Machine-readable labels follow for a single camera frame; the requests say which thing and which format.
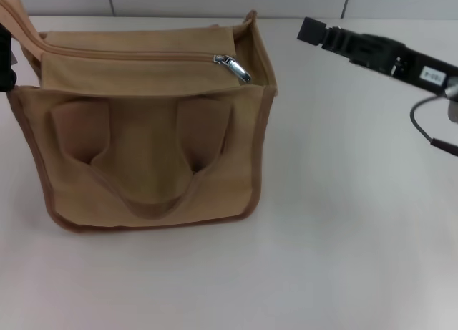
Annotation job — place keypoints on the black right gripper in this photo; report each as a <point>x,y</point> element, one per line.
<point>404,63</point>

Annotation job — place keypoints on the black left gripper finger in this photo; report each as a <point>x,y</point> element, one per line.
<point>6,65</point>

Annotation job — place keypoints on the silver metal zipper pull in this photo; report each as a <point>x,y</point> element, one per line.
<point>238,69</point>

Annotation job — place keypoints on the khaki canvas food bag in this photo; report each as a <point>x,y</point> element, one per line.
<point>154,147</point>

